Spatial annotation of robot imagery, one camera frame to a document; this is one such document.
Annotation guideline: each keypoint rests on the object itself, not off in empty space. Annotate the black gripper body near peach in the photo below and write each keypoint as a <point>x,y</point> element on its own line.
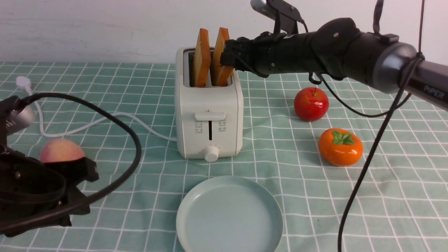
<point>29,187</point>

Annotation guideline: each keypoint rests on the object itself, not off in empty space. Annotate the toast slice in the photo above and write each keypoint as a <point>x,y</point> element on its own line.
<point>201,60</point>
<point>220,73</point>

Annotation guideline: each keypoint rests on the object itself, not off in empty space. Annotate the red apple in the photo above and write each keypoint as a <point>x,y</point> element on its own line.
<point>311,104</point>

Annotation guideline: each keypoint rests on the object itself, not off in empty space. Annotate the black gripper body at toaster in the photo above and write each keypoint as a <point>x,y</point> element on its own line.
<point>269,54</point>

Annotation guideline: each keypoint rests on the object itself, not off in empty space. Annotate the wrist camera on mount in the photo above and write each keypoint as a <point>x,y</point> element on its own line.
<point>286,16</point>

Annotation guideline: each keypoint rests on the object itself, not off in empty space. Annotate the white two-slot toaster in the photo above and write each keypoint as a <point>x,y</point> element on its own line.
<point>209,120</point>

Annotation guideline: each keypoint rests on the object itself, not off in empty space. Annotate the pink peach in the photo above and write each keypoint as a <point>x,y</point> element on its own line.
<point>61,150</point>

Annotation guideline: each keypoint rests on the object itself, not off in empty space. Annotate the orange persimmon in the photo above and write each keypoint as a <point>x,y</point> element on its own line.
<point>340,147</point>

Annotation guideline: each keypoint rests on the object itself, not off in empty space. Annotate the light green round plate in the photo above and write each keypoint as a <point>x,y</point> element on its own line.
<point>229,214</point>

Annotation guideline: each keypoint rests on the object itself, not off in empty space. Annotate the silver wrist camera near peach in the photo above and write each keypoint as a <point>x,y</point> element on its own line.
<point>15,117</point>

